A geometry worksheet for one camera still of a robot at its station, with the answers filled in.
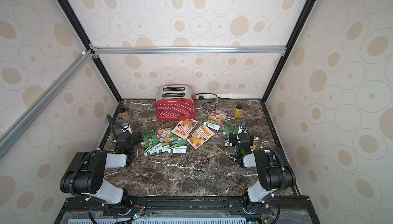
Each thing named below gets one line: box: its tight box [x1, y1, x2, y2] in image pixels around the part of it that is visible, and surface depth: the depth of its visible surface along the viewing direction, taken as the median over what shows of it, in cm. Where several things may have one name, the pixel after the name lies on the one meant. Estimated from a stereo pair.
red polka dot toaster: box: [155, 84, 196, 122], surface depth 102 cm
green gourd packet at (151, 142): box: [140, 128, 163, 157], surface depth 97 cm
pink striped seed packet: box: [170, 118, 199, 140], surface depth 105 cm
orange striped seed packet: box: [186, 124, 215, 150], surface depth 102 cm
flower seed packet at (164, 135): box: [157, 127, 171, 152], surface depth 100 cm
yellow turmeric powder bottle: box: [234, 103, 244, 119], surface depth 107 cm
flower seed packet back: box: [203, 109, 228, 132], surface depth 111 cm
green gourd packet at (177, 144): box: [167, 131, 188, 154], surface depth 96 cm
